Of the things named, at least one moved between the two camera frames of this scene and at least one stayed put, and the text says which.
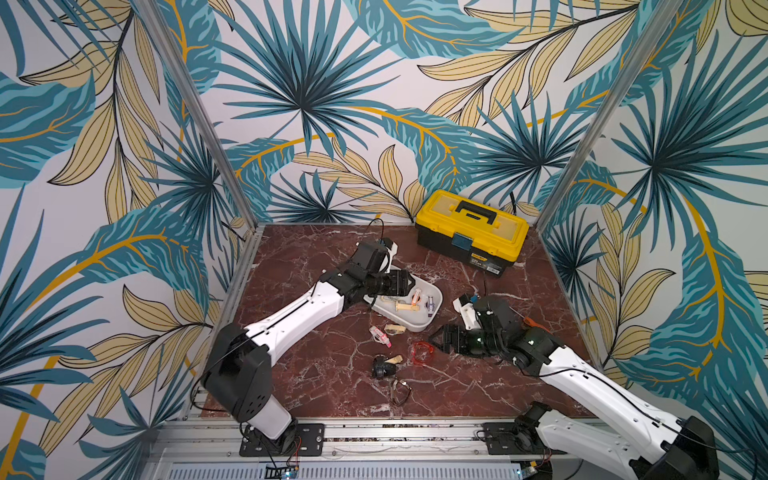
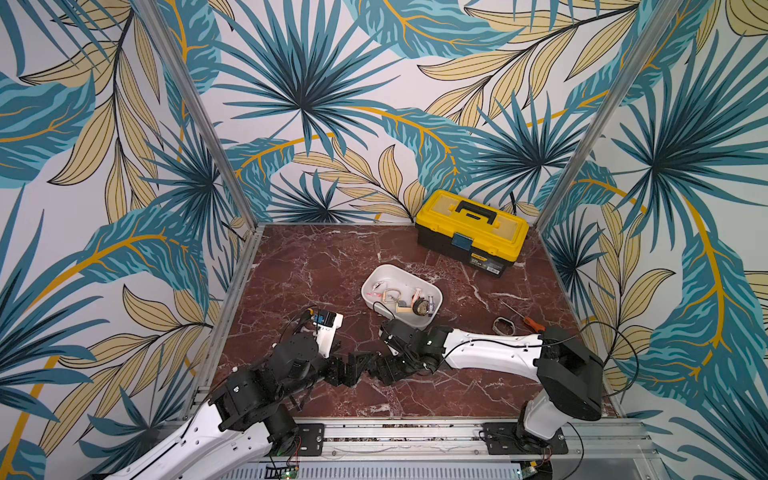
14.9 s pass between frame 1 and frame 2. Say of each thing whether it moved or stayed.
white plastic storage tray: stayed
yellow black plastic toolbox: stayed
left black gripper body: moved
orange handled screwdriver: stayed
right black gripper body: moved
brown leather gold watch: moved
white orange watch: stayed
